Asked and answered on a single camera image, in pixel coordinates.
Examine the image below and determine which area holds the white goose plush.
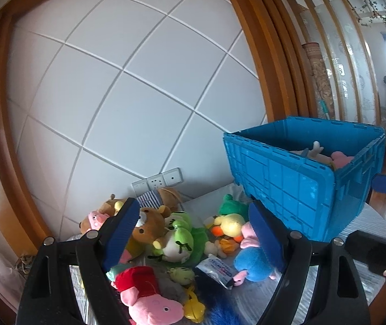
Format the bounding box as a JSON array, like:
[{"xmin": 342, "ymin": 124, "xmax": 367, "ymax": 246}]
[{"xmin": 291, "ymin": 141, "xmax": 332, "ymax": 166}]

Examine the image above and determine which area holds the blue-shirt pink pig plush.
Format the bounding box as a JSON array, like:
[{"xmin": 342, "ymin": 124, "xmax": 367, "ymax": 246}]
[{"xmin": 233, "ymin": 222, "xmax": 277, "ymax": 286}]

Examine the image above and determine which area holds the red-dress pink pig plush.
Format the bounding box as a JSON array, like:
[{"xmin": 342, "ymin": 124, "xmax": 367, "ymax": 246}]
[{"xmin": 113, "ymin": 266, "xmax": 184, "ymax": 325}]

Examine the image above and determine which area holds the white blue wipes packet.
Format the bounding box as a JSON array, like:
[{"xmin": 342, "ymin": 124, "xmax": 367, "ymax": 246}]
[{"xmin": 196, "ymin": 254, "xmax": 237, "ymax": 290}]

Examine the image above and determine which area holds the small green frog keychain plush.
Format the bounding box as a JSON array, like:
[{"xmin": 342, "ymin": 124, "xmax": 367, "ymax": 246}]
[{"xmin": 168, "ymin": 267, "xmax": 195, "ymax": 286}]

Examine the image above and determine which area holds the grey fluffy plush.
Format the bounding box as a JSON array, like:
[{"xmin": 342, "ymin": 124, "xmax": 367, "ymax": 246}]
[{"xmin": 154, "ymin": 269, "xmax": 187, "ymax": 304}]

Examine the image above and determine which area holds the blue plastic storage crate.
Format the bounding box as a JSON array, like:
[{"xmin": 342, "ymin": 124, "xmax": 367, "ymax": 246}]
[{"xmin": 223, "ymin": 117, "xmax": 386, "ymax": 241}]

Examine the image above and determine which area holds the teal-shirt pink pig plush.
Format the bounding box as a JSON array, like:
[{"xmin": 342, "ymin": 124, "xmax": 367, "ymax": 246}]
[{"xmin": 106, "ymin": 237, "xmax": 145, "ymax": 281}]

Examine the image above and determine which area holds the small pink pig plush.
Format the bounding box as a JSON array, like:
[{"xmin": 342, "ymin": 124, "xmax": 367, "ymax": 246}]
[{"xmin": 88, "ymin": 210, "xmax": 110, "ymax": 230}]

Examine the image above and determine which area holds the brown deer plush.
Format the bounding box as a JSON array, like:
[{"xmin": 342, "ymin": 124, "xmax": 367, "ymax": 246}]
[{"xmin": 79, "ymin": 194, "xmax": 126, "ymax": 235}]

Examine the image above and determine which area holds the orange yellow fabric piece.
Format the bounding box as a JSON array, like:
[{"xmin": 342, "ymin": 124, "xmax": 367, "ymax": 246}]
[{"xmin": 214, "ymin": 238, "xmax": 239, "ymax": 258}]

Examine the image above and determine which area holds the brown bear plush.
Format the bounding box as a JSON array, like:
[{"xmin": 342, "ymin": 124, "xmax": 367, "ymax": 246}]
[{"xmin": 132, "ymin": 206, "xmax": 171, "ymax": 249}]

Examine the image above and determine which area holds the wooden lattice room divider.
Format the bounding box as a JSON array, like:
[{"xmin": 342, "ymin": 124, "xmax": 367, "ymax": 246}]
[{"xmin": 287, "ymin": 0, "xmax": 386, "ymax": 127}]

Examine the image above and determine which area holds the yellow duck green-hat plush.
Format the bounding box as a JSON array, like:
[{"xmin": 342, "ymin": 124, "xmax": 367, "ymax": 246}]
[{"xmin": 204, "ymin": 194, "xmax": 249, "ymax": 243}]

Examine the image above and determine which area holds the striped-shirt brown plush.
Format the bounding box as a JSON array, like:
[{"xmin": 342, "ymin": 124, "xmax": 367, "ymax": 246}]
[{"xmin": 136, "ymin": 187, "xmax": 182, "ymax": 212}]

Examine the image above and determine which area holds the yellow duck keychain toy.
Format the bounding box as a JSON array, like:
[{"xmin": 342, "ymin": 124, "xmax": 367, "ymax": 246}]
[{"xmin": 183, "ymin": 285, "xmax": 206, "ymax": 324}]

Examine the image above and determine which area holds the white wall socket strip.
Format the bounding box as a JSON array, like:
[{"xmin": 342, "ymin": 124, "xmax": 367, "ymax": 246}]
[{"xmin": 131, "ymin": 167, "xmax": 183, "ymax": 195}]

